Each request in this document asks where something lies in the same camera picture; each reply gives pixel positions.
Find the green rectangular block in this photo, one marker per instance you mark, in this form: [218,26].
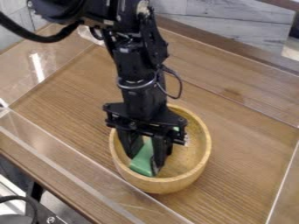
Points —
[143,162]

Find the brown wooden bowl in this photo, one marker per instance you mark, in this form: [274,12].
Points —
[183,166]

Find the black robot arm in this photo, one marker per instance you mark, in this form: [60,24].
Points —
[124,24]

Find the clear acrylic tray wall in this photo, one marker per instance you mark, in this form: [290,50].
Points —
[242,90]

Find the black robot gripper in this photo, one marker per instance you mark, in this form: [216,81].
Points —
[143,116]

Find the black metal table leg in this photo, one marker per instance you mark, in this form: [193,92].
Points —
[35,191]

